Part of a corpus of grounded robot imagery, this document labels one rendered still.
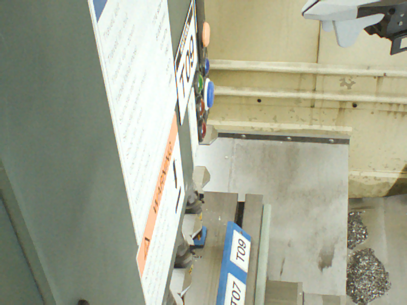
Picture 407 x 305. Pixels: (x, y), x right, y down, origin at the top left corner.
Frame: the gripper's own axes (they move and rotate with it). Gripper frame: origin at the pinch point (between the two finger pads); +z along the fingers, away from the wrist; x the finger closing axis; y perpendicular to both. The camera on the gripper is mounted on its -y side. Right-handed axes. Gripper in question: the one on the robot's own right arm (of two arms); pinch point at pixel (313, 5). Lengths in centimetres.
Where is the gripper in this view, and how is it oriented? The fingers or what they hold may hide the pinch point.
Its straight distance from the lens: 73.7
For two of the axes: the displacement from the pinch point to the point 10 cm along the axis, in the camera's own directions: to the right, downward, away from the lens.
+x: -3.7, -6.3, 6.8
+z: -9.3, 3.0, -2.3
